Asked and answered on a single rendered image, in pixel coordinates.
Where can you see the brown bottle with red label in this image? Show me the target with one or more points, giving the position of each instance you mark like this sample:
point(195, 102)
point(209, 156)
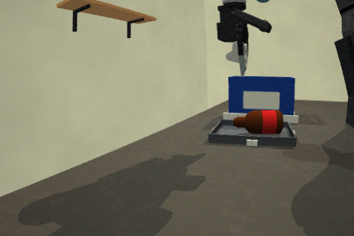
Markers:
point(261, 122)

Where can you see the blue plastic crate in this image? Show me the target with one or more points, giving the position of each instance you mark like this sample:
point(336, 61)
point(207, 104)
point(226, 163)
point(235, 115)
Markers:
point(247, 93)

